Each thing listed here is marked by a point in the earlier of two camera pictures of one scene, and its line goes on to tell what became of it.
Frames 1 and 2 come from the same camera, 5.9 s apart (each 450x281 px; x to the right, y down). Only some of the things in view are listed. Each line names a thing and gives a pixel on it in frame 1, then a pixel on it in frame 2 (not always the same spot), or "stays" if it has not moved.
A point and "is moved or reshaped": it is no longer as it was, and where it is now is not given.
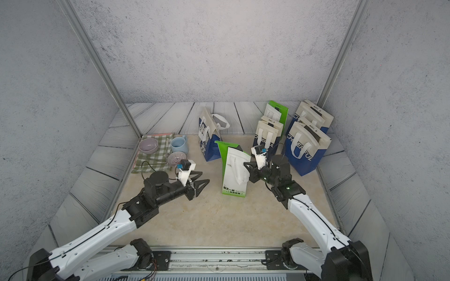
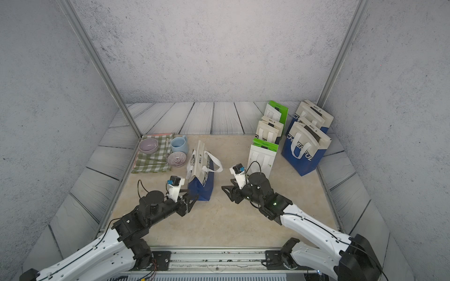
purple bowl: [148, 145] stays
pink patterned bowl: [174, 158] stays
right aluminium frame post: [357, 19] stays
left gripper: [190, 192] to [183, 208]
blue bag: [209, 125] to [202, 166]
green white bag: [278, 112] stays
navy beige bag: [268, 133] stays
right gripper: [250, 166] to [234, 192]
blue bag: [305, 148] stays
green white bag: [236, 174] is moved or reshaped
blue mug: [180, 144] stays
